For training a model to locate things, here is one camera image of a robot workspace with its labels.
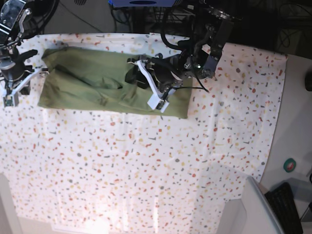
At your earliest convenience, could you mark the green tape roll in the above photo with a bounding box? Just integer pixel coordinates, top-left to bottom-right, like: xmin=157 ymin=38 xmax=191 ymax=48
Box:
xmin=283 ymin=158 xmax=296 ymax=173

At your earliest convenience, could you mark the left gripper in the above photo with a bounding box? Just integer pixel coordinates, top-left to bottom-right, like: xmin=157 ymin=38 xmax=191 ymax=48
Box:
xmin=125 ymin=56 xmax=183 ymax=92

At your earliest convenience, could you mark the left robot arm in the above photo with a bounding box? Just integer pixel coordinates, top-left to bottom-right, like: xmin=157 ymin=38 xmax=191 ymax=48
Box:
xmin=125 ymin=0 xmax=245 ymax=93

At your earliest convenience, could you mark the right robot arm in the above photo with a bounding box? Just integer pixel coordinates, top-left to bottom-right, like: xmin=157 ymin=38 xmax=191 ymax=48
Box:
xmin=0 ymin=0 xmax=59 ymax=95

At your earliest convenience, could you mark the terrazzo patterned tablecloth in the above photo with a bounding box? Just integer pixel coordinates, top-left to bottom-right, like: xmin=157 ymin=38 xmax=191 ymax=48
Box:
xmin=0 ymin=43 xmax=288 ymax=234

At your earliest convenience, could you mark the grey plastic bin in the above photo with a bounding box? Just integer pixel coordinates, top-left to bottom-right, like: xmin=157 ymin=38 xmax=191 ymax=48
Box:
xmin=217 ymin=176 xmax=284 ymax=234

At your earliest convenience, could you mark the black keyboard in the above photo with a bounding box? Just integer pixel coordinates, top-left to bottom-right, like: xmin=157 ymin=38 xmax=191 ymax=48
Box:
xmin=265 ymin=182 xmax=303 ymax=234

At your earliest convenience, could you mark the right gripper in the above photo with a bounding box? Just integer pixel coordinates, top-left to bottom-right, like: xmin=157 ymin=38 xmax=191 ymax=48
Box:
xmin=0 ymin=48 xmax=38 ymax=95

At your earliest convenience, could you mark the green t-shirt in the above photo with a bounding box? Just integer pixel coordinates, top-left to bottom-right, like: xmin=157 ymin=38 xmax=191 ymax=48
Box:
xmin=37 ymin=46 xmax=194 ymax=119

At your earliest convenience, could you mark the black object at right edge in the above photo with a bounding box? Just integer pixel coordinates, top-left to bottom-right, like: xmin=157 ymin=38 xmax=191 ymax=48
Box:
xmin=305 ymin=71 xmax=312 ymax=92

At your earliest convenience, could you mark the blue box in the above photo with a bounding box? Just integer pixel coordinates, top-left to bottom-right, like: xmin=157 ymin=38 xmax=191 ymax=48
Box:
xmin=108 ymin=0 xmax=183 ymax=7

